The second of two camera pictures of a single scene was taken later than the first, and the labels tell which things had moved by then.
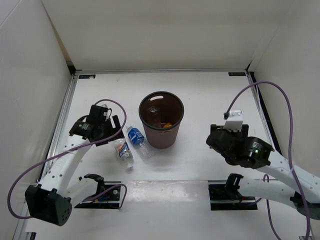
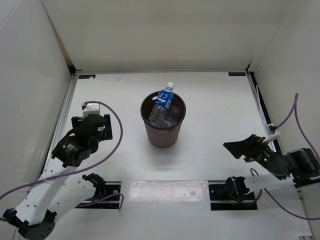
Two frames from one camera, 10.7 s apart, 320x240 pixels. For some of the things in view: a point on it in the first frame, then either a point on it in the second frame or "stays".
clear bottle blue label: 138,139 to 157,115
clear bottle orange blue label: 124,152 to 162,117
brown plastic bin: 161,113 stays
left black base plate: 110,200 stays
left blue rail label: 86,76 stays
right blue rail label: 236,73 stays
